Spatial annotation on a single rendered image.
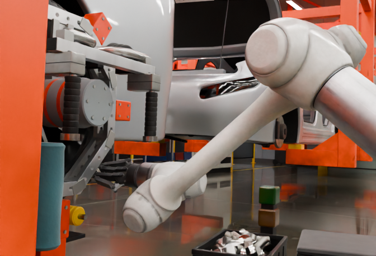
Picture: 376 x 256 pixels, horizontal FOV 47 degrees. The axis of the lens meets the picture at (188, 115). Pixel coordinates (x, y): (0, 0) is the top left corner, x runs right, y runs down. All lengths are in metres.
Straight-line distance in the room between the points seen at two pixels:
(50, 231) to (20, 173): 0.46
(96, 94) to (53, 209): 0.32
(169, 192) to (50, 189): 0.29
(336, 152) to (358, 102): 3.81
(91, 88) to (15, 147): 0.53
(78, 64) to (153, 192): 0.37
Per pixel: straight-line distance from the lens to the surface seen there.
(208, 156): 1.08
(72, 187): 1.36
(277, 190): 1.02
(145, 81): 1.30
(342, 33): 0.98
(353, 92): 0.80
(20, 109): 0.68
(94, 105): 1.19
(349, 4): 4.78
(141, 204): 1.12
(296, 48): 0.79
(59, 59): 1.04
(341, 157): 4.59
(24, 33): 0.70
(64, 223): 1.34
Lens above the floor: 0.77
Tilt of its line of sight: 3 degrees up
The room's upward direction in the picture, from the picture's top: 2 degrees clockwise
